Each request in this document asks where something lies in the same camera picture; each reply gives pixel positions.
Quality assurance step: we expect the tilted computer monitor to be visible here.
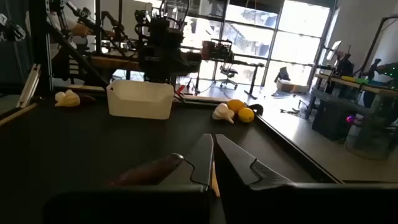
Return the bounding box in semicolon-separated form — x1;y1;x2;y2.
325;40;343;62

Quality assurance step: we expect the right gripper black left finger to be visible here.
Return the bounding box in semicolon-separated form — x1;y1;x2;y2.
43;134;215;224

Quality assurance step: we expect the white garlic bulb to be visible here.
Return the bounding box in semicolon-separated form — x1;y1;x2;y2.
54;89;81;108
211;102;236;124

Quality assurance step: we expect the black office chair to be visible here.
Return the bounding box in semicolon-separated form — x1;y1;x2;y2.
219;60;239;90

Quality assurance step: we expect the long wooden work table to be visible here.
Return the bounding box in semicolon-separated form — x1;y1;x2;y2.
313;73;398;98

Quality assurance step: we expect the white plastic basket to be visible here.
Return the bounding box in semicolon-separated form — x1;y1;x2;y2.
106;79;175;121

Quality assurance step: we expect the cardboard box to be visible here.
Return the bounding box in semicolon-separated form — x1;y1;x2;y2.
275;78;309;94

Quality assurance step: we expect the dark wire crate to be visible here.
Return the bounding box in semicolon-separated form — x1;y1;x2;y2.
201;39;233;62

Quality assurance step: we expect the black standing desk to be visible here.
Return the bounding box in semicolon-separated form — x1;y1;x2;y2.
182;57;266;101

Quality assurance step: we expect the purple foil snack bag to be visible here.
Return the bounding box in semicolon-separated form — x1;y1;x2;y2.
104;153;185;188

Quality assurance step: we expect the black frame corner bracket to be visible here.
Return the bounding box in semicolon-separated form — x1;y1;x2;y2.
248;103;264;116

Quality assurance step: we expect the black storage bin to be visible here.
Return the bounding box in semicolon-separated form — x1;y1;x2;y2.
312;89;369;141

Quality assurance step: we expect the overhead camera frame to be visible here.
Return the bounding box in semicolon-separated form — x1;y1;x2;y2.
28;0;109;94

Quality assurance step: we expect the person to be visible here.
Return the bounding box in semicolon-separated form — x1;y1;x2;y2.
366;58;382;81
335;52;355;77

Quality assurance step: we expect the yellow lemon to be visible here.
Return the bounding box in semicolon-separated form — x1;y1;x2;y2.
237;106;256;124

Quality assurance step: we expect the orange fruit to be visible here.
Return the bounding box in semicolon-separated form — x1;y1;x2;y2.
226;99;247;114

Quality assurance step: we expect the purple eggplant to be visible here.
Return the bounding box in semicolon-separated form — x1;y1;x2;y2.
79;94;98;106

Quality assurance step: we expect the silver aluminium profile bar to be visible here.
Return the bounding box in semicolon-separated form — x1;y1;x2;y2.
16;63;42;109

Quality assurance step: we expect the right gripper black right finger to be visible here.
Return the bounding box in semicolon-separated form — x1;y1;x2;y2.
214;134;398;224

